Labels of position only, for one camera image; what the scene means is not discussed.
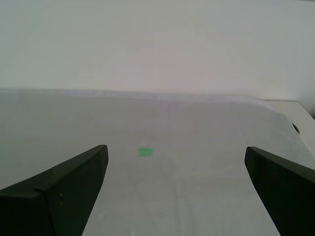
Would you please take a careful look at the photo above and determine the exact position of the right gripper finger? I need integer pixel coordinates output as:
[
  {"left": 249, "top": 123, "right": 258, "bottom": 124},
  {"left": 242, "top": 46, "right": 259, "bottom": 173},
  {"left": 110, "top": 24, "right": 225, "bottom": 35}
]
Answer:
[
  {"left": 244, "top": 146, "right": 315, "bottom": 236},
  {"left": 0, "top": 145, "right": 108, "bottom": 236}
]

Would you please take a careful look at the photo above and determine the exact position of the small green tape square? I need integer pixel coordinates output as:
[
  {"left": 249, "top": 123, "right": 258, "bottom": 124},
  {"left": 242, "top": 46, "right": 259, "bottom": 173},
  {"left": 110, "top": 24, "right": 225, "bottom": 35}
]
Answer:
[{"left": 139, "top": 147, "right": 154, "bottom": 157}]

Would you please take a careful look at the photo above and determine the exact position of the translucent white table cover sheet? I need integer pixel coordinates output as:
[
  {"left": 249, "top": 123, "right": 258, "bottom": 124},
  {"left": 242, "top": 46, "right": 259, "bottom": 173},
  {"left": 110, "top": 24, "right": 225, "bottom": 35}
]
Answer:
[{"left": 0, "top": 88, "right": 315, "bottom": 236}]

